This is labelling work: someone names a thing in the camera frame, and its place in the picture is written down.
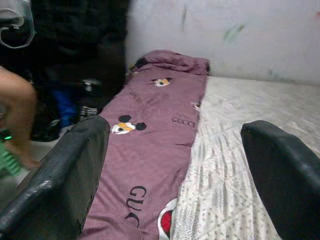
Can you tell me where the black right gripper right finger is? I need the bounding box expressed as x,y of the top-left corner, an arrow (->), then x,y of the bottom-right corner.
241,120 -> 320,240

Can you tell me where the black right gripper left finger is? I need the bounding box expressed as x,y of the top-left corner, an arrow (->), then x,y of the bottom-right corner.
0,116 -> 111,240

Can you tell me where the purple cartoon print blanket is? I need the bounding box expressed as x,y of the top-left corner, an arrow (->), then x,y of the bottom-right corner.
79,49 -> 210,240

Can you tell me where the green striped object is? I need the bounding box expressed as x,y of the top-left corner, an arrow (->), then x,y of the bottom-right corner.
0,127 -> 22,177

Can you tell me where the white quilted mattress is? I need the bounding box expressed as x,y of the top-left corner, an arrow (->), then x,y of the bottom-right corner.
172,74 -> 320,240

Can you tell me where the blue bag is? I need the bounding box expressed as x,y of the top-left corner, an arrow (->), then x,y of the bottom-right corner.
51,88 -> 80,128

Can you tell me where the clear plastic cover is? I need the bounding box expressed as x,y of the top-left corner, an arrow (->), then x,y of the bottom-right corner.
0,0 -> 35,49

